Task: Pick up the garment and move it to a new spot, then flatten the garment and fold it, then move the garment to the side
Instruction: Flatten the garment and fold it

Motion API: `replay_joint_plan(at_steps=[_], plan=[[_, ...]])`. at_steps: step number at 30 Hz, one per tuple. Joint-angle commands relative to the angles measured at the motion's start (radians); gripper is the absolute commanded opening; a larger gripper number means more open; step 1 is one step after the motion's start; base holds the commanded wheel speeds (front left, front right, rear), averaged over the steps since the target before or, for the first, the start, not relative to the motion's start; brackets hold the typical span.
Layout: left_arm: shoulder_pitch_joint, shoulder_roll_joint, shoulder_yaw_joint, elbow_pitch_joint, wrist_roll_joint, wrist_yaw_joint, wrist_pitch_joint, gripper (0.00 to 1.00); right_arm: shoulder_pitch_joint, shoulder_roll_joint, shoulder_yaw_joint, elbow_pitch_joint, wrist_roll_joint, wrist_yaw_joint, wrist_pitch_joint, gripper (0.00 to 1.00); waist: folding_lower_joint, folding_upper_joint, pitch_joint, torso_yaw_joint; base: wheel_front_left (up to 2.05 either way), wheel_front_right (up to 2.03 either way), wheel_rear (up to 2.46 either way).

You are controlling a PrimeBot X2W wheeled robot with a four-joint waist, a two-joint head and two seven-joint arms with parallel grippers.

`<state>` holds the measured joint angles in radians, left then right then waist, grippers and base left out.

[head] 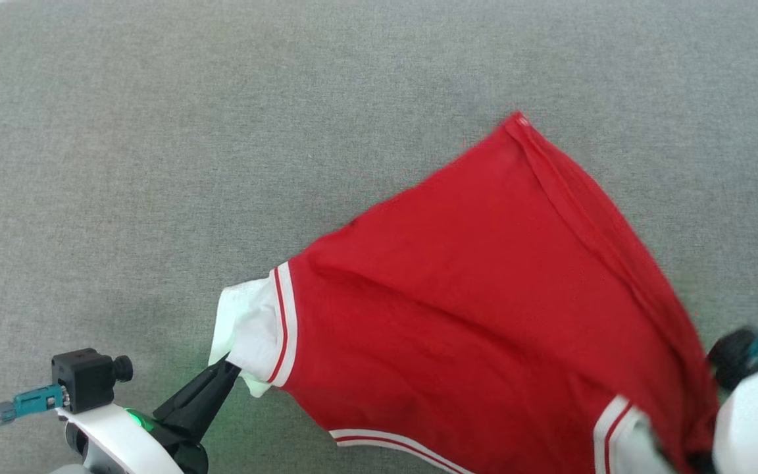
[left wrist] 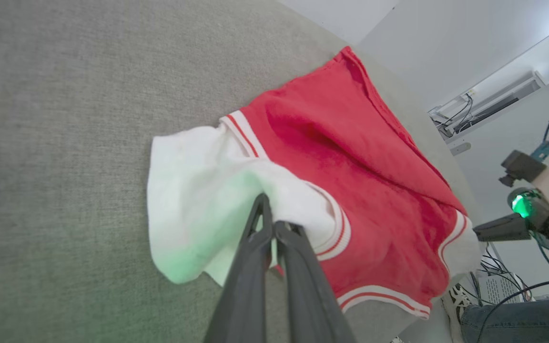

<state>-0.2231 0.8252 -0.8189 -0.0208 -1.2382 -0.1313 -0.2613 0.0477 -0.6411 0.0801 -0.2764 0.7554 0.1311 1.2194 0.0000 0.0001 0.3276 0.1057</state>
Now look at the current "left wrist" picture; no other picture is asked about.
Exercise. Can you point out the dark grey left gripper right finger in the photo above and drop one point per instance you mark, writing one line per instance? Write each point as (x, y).
(308, 295)

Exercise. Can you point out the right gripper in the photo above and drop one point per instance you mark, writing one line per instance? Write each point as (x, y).
(539, 214)

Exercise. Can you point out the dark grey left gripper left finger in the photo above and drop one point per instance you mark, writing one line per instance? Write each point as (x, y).
(248, 281)

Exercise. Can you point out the red and white jersey shirt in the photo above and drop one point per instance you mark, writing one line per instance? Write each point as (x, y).
(350, 166)

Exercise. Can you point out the white vented device box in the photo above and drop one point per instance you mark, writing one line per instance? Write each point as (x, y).
(503, 288)

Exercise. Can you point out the white black patterned shoe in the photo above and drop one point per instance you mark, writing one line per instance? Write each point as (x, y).
(458, 296)

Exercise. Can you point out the blue jeans leg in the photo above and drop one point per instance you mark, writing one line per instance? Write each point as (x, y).
(522, 321)

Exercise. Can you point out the small white wall box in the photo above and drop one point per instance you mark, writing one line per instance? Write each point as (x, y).
(460, 148)

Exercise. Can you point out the white wall air conditioner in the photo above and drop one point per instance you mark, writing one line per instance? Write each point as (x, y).
(493, 102)

